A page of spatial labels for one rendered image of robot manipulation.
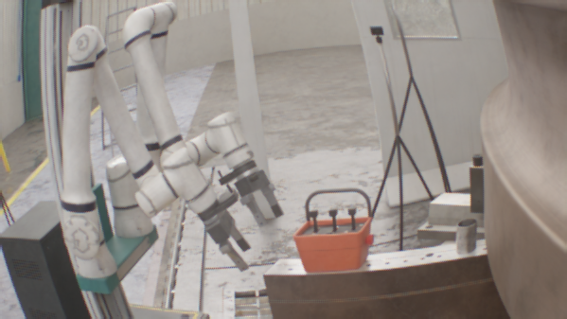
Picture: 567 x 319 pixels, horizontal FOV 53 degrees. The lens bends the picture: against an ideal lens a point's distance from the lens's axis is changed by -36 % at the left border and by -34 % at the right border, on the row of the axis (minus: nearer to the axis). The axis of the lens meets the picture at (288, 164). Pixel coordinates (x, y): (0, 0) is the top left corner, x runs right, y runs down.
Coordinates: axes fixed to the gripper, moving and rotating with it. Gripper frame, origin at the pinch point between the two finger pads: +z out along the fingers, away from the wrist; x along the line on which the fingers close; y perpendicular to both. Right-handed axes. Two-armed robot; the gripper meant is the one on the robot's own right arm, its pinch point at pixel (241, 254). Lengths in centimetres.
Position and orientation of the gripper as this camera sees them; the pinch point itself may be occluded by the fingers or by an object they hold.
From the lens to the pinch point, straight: 227.9
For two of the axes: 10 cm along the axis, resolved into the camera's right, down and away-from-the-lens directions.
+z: 5.3, 8.0, 2.9
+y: -8.5, 4.9, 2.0
